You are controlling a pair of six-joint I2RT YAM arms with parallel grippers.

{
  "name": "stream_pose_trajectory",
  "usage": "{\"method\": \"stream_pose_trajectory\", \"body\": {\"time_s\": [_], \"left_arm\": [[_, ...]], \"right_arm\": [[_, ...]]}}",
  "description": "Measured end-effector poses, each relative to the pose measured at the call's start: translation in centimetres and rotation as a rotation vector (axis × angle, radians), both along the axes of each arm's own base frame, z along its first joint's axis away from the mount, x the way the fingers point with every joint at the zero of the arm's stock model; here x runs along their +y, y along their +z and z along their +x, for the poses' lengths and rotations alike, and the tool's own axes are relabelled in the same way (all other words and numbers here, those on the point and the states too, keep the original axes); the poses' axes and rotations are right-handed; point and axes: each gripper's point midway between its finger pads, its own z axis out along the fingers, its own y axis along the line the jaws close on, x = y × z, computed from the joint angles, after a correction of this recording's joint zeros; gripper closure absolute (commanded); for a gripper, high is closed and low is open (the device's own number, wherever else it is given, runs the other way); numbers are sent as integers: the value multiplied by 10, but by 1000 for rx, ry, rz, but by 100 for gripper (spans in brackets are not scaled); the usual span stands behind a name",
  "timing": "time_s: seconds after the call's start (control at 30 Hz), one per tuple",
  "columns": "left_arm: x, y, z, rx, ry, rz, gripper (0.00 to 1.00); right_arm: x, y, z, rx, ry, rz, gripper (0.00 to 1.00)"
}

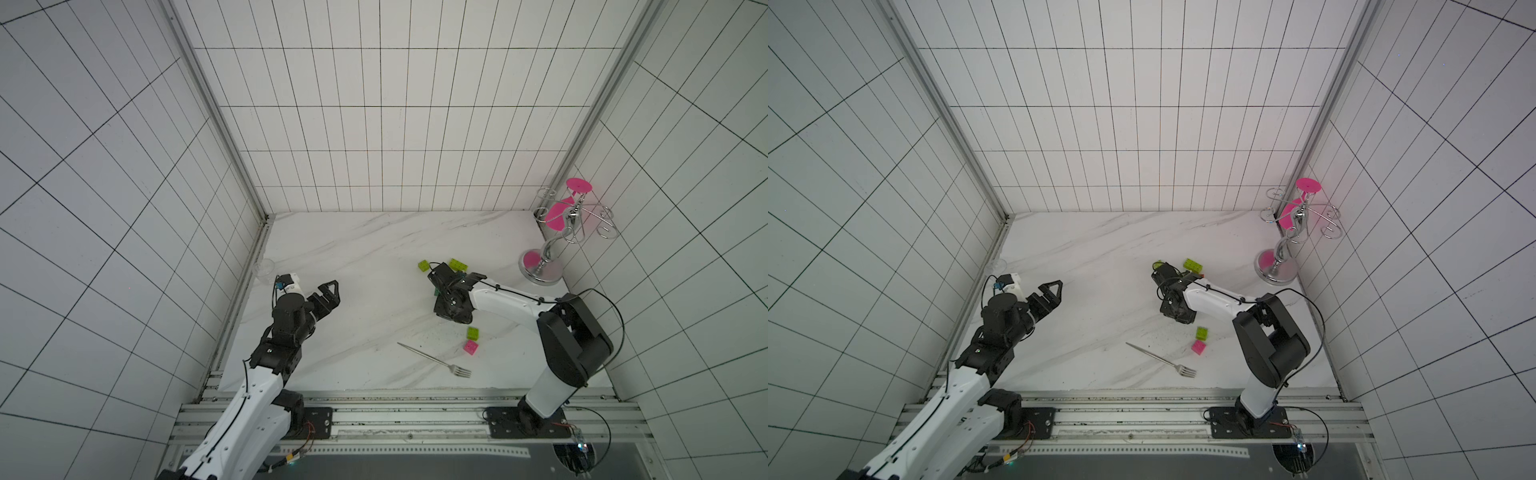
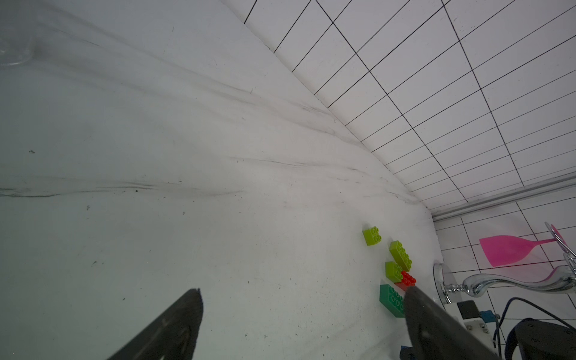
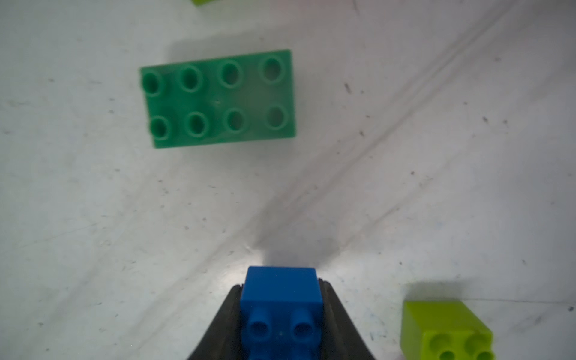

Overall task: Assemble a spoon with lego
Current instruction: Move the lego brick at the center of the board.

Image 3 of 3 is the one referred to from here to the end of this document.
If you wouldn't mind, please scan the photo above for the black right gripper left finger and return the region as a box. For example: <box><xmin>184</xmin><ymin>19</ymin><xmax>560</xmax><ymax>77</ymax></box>
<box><xmin>187</xmin><ymin>284</ymin><xmax>246</xmax><ymax>360</ymax></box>

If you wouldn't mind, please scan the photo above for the lime green 2x4 brick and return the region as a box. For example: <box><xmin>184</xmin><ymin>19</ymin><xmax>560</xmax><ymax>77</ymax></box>
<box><xmin>191</xmin><ymin>0</ymin><xmax>214</xmax><ymax>6</ymax></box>

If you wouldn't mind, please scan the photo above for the dark green 2x4 brick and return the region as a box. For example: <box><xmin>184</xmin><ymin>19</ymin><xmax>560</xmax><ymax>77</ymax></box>
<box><xmin>139</xmin><ymin>49</ymin><xmax>296</xmax><ymax>149</ymax></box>

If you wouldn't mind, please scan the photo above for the blue 2x2 brick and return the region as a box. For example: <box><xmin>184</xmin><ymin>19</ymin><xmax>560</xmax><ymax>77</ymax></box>
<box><xmin>239</xmin><ymin>266</ymin><xmax>323</xmax><ymax>359</ymax></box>

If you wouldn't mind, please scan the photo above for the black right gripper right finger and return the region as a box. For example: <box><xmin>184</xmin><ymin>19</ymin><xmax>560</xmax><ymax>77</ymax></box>
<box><xmin>319</xmin><ymin>279</ymin><xmax>375</xmax><ymax>360</ymax></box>

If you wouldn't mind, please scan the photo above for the lime green 2x2 brick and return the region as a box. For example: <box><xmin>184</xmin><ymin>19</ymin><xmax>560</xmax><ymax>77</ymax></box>
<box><xmin>400</xmin><ymin>301</ymin><xmax>496</xmax><ymax>360</ymax></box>

